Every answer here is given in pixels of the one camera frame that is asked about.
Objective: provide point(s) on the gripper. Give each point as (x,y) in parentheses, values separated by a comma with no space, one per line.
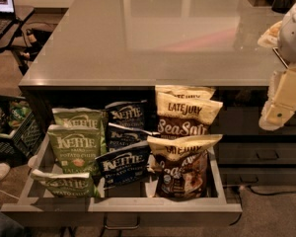
(293,34)

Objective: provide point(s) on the brown late july bag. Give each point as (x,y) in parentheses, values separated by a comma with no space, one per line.
(185,117)
(186,92)
(183,162)

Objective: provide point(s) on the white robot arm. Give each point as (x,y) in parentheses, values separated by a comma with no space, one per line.
(283,36)

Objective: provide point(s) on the rear blue Kettle chip bag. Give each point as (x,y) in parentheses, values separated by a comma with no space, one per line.
(128,114)

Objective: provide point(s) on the blue kettle chip bag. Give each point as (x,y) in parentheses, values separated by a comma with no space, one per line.
(128,114)
(120,136)
(124,165)

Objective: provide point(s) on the front blue Kettle chip bag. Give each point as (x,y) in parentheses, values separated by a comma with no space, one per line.
(124,165)

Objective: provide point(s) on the middle blue Kettle chip bag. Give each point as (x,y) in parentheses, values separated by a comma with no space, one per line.
(120,136)

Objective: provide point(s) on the rear green Kettle chip bag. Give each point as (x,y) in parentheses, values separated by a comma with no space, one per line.
(83,117)

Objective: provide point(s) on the green kettle chip bag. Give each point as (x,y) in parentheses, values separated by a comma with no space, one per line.
(75,147)
(78,185)
(83,117)

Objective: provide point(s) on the open grey top drawer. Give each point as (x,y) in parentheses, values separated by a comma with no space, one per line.
(37,207)

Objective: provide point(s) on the middle green Kettle chip bag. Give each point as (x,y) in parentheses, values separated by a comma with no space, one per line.
(75,147)

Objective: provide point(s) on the front green Kettle chip bag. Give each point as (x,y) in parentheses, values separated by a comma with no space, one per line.
(78,185)

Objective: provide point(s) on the green bag in crate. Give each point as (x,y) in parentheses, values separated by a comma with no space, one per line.
(18,112)

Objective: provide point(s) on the black checkered marker board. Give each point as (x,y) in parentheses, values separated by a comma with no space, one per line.
(283,61)

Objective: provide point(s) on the dark cabinet with drawers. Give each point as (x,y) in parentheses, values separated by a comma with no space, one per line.
(247,154)

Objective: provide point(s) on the black plastic crate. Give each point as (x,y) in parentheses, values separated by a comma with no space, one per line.
(23,141)

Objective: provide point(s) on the metal drawer handle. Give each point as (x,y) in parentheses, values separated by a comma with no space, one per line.
(121,223)

